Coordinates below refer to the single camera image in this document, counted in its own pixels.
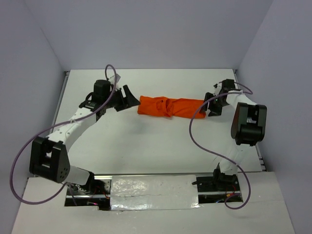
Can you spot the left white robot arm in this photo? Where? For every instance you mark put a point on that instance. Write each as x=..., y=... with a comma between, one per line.
x=49, y=155

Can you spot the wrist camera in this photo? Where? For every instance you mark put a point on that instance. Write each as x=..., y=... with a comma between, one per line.
x=217, y=88
x=114, y=79

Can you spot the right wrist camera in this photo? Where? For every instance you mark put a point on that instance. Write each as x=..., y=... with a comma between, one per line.
x=217, y=88

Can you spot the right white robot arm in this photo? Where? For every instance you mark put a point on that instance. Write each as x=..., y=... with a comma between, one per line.
x=247, y=129

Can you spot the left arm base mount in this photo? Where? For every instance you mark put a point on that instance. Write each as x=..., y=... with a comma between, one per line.
x=98, y=196

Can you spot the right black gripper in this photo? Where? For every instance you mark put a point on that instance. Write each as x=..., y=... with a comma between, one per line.
x=215, y=111

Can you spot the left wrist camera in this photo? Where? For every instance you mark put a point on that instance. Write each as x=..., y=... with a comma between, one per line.
x=114, y=79

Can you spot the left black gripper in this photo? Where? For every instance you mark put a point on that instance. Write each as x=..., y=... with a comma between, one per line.
x=130, y=101

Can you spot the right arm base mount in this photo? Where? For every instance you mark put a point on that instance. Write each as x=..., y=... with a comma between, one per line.
x=218, y=187

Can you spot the orange t-shirt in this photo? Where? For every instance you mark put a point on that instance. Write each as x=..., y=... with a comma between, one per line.
x=168, y=107

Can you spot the silver foil tape panel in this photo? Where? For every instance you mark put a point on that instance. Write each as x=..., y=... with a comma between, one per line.
x=140, y=193

